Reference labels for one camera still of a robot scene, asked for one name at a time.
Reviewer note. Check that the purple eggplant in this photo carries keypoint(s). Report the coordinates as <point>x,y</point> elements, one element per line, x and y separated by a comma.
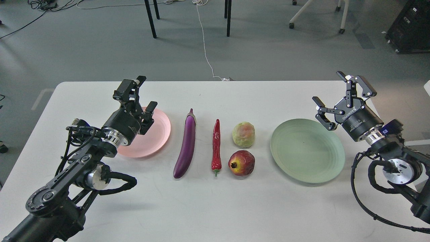
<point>187,147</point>

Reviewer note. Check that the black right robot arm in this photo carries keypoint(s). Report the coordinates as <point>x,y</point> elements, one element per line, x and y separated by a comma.
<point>394,165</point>

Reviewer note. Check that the white chair base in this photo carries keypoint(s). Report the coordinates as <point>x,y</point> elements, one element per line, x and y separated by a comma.
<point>337,9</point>

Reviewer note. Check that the green yellow peach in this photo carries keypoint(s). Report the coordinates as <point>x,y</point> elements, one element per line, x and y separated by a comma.
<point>243,134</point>

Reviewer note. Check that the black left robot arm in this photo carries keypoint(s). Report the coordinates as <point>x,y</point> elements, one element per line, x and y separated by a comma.
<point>57,210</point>

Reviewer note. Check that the black equipment case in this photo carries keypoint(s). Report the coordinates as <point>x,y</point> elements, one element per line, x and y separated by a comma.
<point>410,32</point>

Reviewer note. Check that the black table legs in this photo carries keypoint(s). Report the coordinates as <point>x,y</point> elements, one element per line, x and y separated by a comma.
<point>150,16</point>
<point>227,15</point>

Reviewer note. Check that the red chili pepper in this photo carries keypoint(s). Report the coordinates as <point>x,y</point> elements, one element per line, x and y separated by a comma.
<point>216,164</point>

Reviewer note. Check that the red pomegranate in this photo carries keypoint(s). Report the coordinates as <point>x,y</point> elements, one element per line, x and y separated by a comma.
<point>242,163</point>

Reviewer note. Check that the black table legs right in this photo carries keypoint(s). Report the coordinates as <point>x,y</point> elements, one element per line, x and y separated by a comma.
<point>227,15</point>

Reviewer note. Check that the green plate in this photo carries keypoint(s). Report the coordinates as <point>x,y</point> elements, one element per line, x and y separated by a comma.
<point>306,151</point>

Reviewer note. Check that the pink plate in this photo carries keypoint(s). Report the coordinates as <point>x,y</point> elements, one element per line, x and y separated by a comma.
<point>152,141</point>

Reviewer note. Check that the black table legs left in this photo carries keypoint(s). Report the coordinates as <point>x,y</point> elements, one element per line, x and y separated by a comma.
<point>150,16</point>

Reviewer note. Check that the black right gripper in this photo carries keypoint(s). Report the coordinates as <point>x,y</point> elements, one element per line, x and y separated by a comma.
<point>358,118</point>

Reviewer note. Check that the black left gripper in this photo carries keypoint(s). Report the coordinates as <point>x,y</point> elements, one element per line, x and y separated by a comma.
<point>130,119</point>

